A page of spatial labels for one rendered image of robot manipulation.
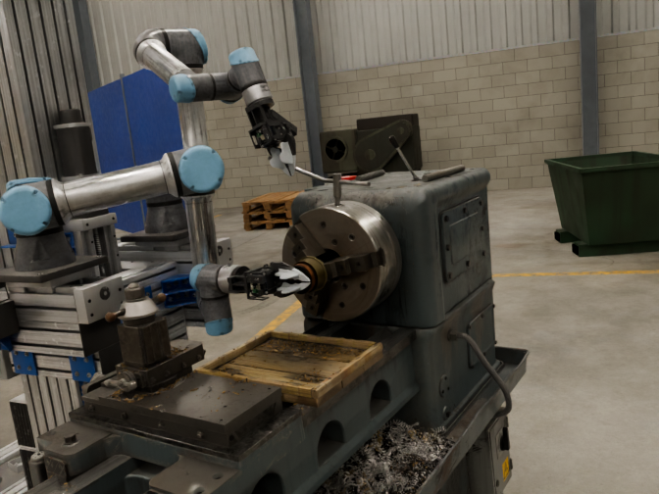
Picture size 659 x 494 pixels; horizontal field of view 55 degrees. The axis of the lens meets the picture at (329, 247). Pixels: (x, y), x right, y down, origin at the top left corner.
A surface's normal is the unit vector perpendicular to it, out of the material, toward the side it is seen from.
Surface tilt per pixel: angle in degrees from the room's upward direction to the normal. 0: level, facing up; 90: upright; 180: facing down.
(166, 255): 90
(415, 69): 90
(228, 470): 0
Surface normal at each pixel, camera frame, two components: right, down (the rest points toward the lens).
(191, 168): 0.44, 0.11
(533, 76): -0.30, 0.21
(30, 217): 0.19, 0.18
